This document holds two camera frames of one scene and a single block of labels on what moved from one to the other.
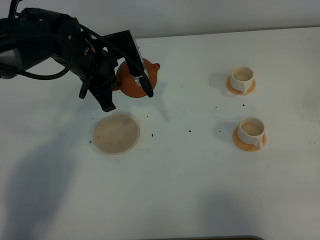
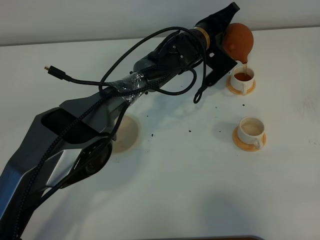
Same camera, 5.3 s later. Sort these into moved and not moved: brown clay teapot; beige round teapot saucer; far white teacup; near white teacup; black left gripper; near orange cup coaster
Moved: black left gripper; brown clay teapot
Not moved: beige round teapot saucer; near orange cup coaster; far white teacup; near white teacup
